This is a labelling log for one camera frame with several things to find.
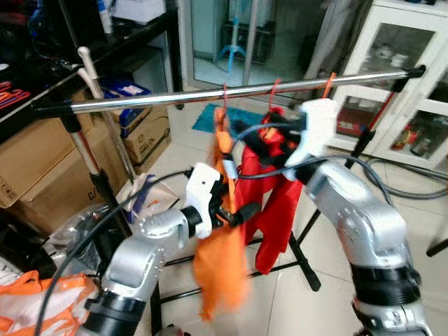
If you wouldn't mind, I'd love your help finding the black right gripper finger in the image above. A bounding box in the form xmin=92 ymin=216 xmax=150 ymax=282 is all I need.
xmin=241 ymin=137 xmax=282 ymax=159

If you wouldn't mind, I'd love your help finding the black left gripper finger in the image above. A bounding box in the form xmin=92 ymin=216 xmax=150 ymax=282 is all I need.
xmin=233 ymin=202 xmax=262 ymax=225

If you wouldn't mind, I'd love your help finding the orange garment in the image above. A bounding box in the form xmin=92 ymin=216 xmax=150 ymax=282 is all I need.
xmin=192 ymin=105 xmax=253 ymax=323

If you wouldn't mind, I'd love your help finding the red jersey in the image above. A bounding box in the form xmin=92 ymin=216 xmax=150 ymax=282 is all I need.
xmin=233 ymin=105 xmax=307 ymax=276

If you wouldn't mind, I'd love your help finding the white plastic bag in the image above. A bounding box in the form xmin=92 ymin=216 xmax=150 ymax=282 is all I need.
xmin=115 ymin=174 xmax=165 ymax=223

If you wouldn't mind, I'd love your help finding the small printed cardboard box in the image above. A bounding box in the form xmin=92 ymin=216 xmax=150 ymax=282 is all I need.
xmin=119 ymin=105 xmax=173 ymax=174

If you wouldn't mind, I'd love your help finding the aluminium glass door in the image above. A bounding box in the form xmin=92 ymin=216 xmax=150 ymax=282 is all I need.
xmin=178 ymin=0 xmax=354 ymax=92

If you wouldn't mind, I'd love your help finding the blue box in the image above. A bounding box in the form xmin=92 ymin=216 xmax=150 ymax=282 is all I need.
xmin=100 ymin=78 xmax=153 ymax=138

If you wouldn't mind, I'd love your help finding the white glass door cabinet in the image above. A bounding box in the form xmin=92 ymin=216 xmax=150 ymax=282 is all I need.
xmin=329 ymin=0 xmax=448 ymax=174

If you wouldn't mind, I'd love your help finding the large cardboard box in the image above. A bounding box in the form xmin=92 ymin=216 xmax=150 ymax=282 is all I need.
xmin=0 ymin=105 xmax=134 ymax=235

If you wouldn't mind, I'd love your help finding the black stand leg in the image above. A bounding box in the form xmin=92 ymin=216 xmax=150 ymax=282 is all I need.
xmin=426 ymin=238 xmax=448 ymax=257

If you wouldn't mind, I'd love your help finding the orange white bag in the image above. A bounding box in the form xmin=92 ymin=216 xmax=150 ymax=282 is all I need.
xmin=0 ymin=271 xmax=99 ymax=336

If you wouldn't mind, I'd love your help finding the black desk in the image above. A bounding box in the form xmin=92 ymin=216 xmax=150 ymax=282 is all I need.
xmin=0 ymin=0 xmax=184 ymax=144

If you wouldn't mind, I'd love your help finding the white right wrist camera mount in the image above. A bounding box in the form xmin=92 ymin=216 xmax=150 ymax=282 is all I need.
xmin=283 ymin=99 xmax=340 ymax=170

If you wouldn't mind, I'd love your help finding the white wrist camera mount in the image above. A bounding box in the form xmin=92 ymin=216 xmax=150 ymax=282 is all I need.
xmin=283 ymin=99 xmax=340 ymax=170
xmin=185 ymin=162 xmax=226 ymax=240

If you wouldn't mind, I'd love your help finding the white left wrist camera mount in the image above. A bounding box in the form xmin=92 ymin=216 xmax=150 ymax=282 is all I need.
xmin=185 ymin=162 xmax=226 ymax=240

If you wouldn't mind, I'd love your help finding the orange wire hanger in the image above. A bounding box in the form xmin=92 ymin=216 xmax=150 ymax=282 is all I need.
xmin=322 ymin=72 xmax=337 ymax=100

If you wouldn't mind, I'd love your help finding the chrome rail clothes rack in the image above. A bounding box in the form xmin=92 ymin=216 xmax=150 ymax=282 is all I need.
xmin=31 ymin=64 xmax=428 ymax=336

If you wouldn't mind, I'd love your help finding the grey vacuum hose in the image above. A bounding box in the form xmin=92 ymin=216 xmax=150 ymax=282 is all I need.
xmin=363 ymin=157 xmax=448 ymax=202

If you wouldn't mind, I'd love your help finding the white curved handle pole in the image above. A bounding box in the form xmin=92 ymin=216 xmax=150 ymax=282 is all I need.
xmin=76 ymin=45 xmax=139 ymax=184

